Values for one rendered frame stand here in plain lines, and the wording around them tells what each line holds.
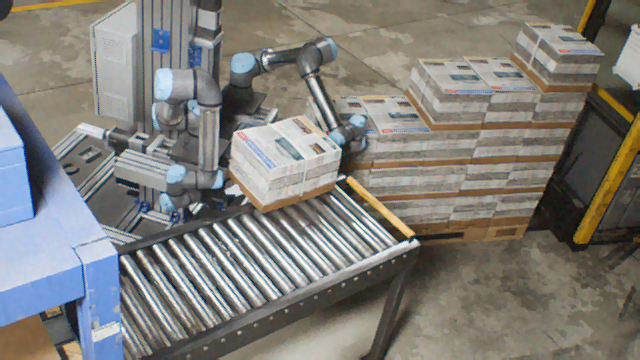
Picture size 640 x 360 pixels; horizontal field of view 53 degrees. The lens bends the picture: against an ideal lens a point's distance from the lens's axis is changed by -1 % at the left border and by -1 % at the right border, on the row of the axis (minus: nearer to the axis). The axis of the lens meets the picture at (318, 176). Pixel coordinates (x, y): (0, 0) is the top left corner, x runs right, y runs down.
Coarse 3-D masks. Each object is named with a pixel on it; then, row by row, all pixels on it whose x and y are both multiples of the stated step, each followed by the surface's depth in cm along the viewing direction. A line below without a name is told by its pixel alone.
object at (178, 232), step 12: (336, 180) 290; (252, 204) 268; (216, 216) 258; (228, 216) 260; (252, 216) 268; (180, 228) 250; (192, 228) 251; (144, 240) 242; (156, 240) 243; (168, 240) 245; (180, 240) 249; (120, 252) 235; (132, 252) 237; (156, 264) 249
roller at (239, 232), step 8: (232, 224) 257; (240, 224) 258; (232, 232) 256; (240, 232) 254; (248, 232) 255; (240, 240) 252; (248, 240) 250; (248, 248) 249; (256, 248) 247; (256, 256) 246; (264, 256) 245; (264, 264) 242; (272, 264) 242; (272, 272) 239; (280, 272) 239; (272, 280) 239; (280, 280) 237; (288, 280) 237; (280, 288) 236; (288, 288) 234; (296, 288) 235
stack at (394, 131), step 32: (352, 96) 347; (384, 96) 353; (320, 128) 321; (384, 128) 326; (416, 128) 331; (352, 160) 328; (384, 160) 334; (416, 160) 340; (352, 192) 342; (384, 192) 348; (416, 192) 355; (384, 224) 364; (480, 224) 387
